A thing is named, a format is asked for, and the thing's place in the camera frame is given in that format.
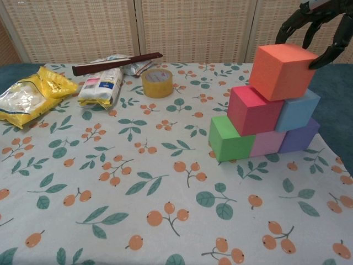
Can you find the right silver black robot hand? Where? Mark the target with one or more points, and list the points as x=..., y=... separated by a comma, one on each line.
x=325, y=9

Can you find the orange foam cube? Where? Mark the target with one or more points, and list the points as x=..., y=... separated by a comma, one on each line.
x=281, y=71

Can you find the light blue foam cube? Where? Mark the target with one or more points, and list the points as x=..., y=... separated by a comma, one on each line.
x=298, y=113

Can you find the red foam cube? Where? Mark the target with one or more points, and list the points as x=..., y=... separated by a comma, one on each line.
x=251, y=113

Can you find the purple foam cube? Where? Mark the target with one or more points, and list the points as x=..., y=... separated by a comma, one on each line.
x=299, y=138

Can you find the pink foam cube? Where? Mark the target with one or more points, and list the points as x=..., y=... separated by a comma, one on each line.
x=267, y=145

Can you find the green foam cube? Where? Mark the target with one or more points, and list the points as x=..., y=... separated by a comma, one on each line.
x=229, y=143

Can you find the woven bamboo folding screen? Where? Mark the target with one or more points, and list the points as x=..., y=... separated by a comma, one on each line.
x=165, y=27

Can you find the clear packing tape roll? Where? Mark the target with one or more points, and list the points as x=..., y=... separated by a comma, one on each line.
x=157, y=89

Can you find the small crumpled silver packet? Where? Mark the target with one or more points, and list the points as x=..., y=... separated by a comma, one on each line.
x=135, y=69

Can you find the white packet with green picture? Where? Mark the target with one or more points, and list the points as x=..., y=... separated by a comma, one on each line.
x=110, y=58

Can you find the dark brown wooden stick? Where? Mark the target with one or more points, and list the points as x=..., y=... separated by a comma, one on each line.
x=110, y=65

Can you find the white cotton pad pack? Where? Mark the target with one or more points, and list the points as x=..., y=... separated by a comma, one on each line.
x=102, y=85

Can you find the floral fruit print tablecloth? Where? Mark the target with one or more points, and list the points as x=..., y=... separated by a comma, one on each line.
x=138, y=193

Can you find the yellow marshmallow bag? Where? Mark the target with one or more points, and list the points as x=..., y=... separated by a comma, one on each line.
x=52, y=85

